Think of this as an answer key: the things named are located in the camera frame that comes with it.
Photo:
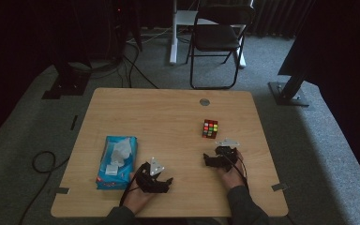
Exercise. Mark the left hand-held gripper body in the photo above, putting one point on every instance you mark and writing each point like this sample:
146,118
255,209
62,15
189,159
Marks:
148,182

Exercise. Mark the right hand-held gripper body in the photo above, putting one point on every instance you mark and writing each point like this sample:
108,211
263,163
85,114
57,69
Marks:
228,153

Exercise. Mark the colourful puzzle cube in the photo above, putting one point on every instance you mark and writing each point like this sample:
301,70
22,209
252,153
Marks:
210,128

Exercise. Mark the blue tissue pack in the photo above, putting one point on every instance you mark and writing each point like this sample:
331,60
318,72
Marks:
117,181

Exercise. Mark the white tissue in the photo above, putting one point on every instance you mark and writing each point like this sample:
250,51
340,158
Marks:
121,151

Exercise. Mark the person's left hand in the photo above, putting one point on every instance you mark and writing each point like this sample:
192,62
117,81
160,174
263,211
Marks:
139,200

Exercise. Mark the person's right hand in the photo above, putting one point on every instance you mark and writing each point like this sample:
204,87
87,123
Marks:
231,178

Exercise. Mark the round grey table grommet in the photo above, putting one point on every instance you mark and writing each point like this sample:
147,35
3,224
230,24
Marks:
204,102

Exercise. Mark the grey tape strip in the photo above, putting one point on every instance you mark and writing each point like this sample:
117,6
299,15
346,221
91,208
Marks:
62,190
279,187

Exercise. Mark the black metal stand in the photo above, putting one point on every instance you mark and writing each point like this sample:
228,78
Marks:
289,92
68,81

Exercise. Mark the black tape strip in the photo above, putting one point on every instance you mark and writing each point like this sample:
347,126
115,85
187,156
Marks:
74,122

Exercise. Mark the black folding chair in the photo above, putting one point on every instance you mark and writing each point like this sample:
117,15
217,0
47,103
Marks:
217,37

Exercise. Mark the dark curtain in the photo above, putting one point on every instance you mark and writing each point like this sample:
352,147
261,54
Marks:
275,18

